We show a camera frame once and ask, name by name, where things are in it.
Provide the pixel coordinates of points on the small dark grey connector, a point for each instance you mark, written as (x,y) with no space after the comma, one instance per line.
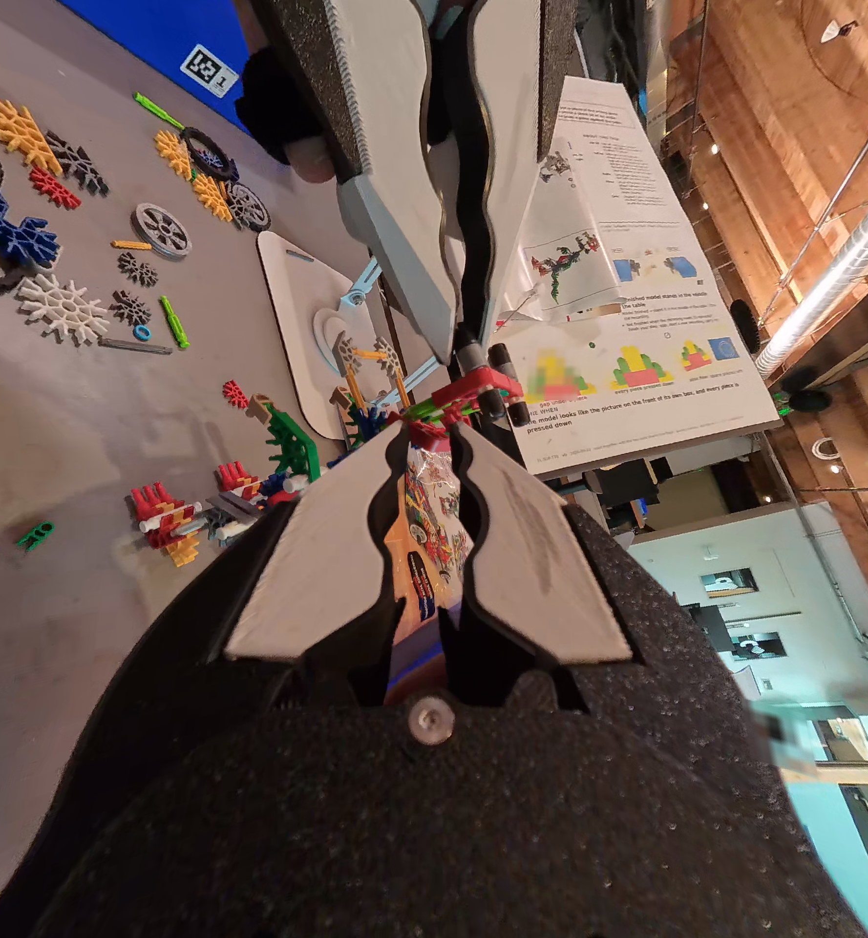
(138,269)
(132,308)

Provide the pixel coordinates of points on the grey spoked wheel hub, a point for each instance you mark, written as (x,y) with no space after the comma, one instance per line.
(161,231)

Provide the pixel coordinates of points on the printed toy packaging bag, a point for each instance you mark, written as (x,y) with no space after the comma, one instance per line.
(434,527)

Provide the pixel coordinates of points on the thin dark grey rod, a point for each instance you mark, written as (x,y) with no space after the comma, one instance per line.
(135,346)

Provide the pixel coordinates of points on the lime green rod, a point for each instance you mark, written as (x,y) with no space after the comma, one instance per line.
(157,110)
(174,322)

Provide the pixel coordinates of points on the dark grey snowflake connector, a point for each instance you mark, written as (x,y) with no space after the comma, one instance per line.
(78,163)

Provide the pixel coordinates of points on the silver duct pipe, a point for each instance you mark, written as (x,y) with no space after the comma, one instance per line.
(829,286)

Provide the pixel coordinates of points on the clear picture sleeve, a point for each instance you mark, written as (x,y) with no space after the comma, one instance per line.
(573,256)

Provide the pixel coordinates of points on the blue snowflake connector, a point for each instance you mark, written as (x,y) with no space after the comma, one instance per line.
(9,231)

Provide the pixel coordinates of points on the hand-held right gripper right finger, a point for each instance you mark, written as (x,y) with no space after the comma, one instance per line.
(544,579)

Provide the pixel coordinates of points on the blue storage bin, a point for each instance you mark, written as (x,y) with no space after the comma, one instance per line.
(155,29)

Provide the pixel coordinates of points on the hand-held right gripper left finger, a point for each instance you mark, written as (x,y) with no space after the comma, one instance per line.
(309,571)

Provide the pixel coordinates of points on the white code sticker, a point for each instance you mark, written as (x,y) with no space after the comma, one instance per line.
(210,70)

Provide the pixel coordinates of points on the orange fan connector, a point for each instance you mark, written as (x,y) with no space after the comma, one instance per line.
(20,132)
(174,154)
(212,198)

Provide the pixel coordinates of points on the small tyre with hub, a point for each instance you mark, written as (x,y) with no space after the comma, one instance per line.
(188,143)

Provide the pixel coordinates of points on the colourful construction toy model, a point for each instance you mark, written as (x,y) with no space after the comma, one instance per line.
(470,385)

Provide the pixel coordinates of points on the red fan connector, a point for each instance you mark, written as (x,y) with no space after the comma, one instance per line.
(54,189)

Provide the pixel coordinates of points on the white instruction board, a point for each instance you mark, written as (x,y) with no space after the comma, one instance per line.
(661,220)

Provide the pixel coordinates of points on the person's left hand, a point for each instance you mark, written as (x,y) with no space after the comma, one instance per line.
(311,160)

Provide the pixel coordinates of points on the orange short rod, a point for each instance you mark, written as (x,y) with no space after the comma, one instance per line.
(132,245)

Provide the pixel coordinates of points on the small red connector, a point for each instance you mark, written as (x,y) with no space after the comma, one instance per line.
(234,394)

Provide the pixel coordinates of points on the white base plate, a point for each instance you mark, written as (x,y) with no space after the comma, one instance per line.
(294,308)

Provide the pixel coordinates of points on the white snowflake connector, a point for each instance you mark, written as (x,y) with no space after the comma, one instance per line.
(64,308)

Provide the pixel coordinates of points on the small green clip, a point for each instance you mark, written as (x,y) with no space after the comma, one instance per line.
(36,535)

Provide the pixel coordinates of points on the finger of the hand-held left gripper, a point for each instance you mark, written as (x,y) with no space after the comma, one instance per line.
(514,110)
(390,110)

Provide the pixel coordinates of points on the small grey pin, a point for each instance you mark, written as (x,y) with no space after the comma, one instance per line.
(300,256)

